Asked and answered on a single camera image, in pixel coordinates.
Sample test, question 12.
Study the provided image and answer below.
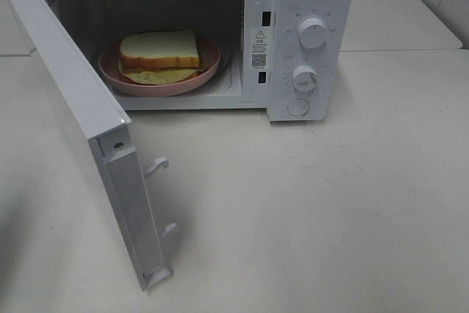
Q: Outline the white microwave oven body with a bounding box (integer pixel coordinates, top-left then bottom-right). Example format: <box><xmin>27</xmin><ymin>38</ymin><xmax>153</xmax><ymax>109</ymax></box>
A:
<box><xmin>46</xmin><ymin>0</ymin><xmax>351</xmax><ymax>121</ymax></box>

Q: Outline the round white door button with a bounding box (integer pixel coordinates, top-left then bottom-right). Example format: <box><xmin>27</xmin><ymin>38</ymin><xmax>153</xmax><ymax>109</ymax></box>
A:
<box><xmin>287</xmin><ymin>99</ymin><xmax>309</xmax><ymax>117</ymax></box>

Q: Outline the glass microwave turntable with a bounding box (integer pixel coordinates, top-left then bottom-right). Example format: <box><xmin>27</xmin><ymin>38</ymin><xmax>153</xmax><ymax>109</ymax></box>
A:
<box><xmin>214</xmin><ymin>48</ymin><xmax>235</xmax><ymax>78</ymax></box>

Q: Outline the white microwave door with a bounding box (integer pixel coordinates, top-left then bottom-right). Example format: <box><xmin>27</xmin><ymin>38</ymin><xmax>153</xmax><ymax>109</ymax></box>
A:
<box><xmin>8</xmin><ymin>0</ymin><xmax>177</xmax><ymax>291</ymax></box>

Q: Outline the lower white timer knob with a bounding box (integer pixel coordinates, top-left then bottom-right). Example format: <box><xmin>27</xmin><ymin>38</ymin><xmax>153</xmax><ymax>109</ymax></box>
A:
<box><xmin>292</xmin><ymin>65</ymin><xmax>317</xmax><ymax>92</ymax></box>

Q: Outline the white bread sandwich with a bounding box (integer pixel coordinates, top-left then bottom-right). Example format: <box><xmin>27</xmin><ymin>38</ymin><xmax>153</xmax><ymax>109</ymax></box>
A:
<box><xmin>118</xmin><ymin>31</ymin><xmax>207</xmax><ymax>85</ymax></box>

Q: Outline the pink round plate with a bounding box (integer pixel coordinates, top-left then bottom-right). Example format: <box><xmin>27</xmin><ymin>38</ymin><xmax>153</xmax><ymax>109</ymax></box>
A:
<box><xmin>98</xmin><ymin>36</ymin><xmax>221</xmax><ymax>97</ymax></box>

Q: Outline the white warning label sticker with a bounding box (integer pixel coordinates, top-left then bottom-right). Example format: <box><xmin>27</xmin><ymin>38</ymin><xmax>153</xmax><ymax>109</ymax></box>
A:
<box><xmin>248</xmin><ymin>26</ymin><xmax>273</xmax><ymax>70</ymax></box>

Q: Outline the upper white power knob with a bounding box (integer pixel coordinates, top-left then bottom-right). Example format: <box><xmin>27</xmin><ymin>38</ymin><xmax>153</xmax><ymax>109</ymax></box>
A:
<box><xmin>297</xmin><ymin>15</ymin><xmax>328</xmax><ymax>49</ymax></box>

